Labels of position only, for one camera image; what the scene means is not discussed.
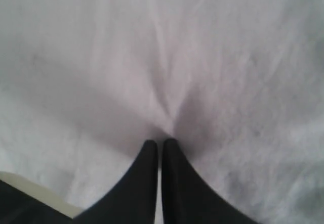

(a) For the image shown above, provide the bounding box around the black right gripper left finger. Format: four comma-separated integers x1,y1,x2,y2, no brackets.
72,140,158,223

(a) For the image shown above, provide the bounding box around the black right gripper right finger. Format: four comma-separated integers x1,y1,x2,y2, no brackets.
161,139,255,224

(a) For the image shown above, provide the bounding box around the white t-shirt red Chinese logo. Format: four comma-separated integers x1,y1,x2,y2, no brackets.
1,0,323,223

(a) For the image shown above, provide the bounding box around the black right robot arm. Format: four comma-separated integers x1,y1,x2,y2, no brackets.
1,139,253,223

